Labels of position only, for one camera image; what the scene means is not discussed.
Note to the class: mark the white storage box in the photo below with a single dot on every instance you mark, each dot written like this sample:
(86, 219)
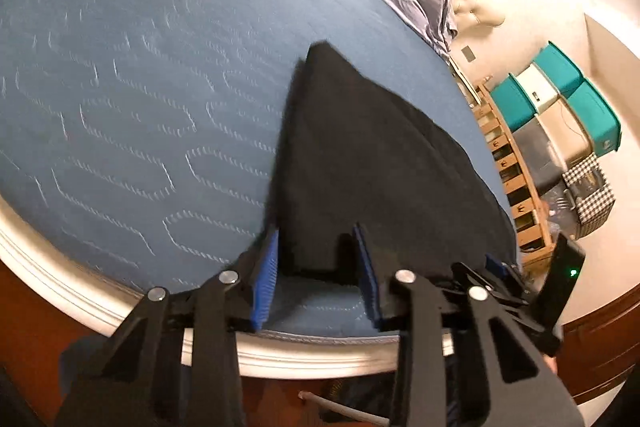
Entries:
(538, 88)

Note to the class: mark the teal storage bin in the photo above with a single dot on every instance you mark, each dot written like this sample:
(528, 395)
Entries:
(513, 103)
(596, 114)

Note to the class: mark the black pants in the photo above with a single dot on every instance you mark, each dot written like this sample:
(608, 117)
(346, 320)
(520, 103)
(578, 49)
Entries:
(353, 154)

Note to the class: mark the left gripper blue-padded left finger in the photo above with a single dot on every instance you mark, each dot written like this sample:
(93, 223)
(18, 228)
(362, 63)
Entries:
(250, 283)

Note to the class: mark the blue quilted mattress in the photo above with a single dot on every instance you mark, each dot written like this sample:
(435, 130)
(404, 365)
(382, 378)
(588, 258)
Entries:
(138, 136)

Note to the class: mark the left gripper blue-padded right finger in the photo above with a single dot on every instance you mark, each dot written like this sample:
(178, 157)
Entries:
(363, 260)

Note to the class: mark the clear plastic storage bin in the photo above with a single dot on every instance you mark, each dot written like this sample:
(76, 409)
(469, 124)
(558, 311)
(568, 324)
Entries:
(552, 142)

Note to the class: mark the wooden crib rail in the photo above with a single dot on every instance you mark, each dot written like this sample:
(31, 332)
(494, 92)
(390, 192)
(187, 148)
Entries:
(532, 231)

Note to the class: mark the houndstooth fabric basket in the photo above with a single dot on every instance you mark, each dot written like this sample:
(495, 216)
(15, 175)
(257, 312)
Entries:
(590, 194)

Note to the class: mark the white nightstand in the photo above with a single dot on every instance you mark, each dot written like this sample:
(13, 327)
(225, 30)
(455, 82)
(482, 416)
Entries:
(465, 85)

